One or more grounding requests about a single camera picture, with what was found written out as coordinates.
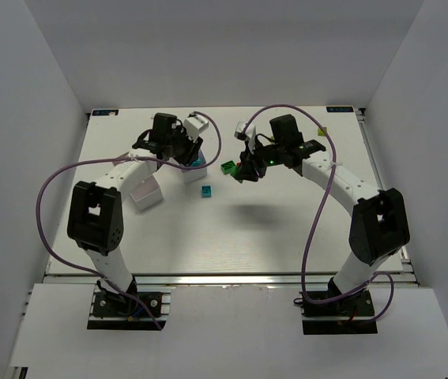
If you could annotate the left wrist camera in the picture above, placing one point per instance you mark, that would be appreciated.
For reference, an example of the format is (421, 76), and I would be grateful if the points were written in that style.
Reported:
(194, 125)

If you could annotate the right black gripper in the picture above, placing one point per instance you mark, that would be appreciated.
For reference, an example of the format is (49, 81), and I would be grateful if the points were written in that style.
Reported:
(251, 163)

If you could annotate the white left sorting container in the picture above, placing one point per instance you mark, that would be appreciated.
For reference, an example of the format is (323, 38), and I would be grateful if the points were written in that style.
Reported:
(146, 193)

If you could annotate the white right sorting container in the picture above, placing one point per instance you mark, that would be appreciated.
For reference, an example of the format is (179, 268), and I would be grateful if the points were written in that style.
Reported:
(197, 172)

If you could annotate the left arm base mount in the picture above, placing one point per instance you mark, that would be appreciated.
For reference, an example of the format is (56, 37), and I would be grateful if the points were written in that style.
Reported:
(114, 312)

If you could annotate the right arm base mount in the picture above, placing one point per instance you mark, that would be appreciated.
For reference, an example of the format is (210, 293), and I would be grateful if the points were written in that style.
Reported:
(350, 316)

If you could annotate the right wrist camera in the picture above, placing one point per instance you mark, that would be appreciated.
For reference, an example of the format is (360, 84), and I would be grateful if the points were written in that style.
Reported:
(246, 132)

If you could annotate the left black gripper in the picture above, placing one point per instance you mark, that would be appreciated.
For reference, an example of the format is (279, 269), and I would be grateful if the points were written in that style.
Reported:
(188, 149)

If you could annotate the small cyan lego brick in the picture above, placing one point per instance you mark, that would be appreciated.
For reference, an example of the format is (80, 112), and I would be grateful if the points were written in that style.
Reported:
(206, 191)

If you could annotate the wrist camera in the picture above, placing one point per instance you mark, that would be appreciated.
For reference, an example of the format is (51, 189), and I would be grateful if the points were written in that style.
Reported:
(194, 125)
(246, 132)

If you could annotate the dark green lego brick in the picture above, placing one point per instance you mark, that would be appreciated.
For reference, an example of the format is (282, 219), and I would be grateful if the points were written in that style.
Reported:
(228, 167)

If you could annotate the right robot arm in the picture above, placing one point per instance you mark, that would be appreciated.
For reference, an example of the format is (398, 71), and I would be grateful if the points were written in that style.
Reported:
(379, 225)

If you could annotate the white sorting container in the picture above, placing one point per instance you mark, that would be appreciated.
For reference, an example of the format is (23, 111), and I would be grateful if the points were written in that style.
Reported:
(197, 172)
(146, 193)

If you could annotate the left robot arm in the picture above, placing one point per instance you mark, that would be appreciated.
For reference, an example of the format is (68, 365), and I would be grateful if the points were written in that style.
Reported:
(96, 219)

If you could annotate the cyan and lime lego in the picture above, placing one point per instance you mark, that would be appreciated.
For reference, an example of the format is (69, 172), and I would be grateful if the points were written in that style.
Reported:
(197, 163)

